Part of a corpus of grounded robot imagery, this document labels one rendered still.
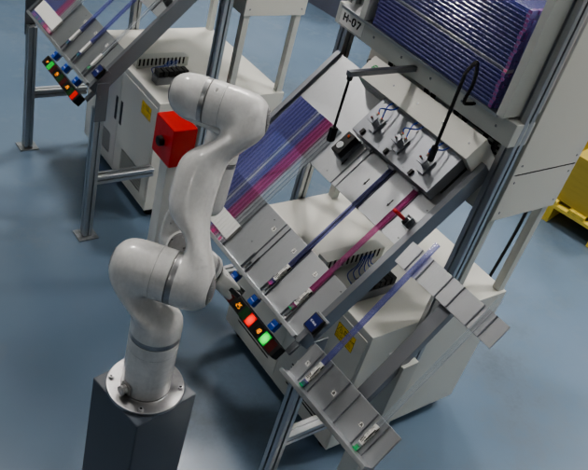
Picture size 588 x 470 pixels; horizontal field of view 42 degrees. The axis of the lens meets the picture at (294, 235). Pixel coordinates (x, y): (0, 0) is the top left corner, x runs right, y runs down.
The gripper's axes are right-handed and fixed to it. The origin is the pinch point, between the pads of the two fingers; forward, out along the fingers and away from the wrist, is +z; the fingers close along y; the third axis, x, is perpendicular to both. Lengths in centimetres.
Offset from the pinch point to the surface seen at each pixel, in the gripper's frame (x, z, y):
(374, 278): 30.5, 11.8, 20.9
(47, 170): -43, 63, -175
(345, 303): 19.9, 11.1, 20.8
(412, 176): 57, 4, 10
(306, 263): 19.5, 10.0, 2.9
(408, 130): 67, 3, -2
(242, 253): 7.2, 10.1, -16.0
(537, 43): 97, -21, 23
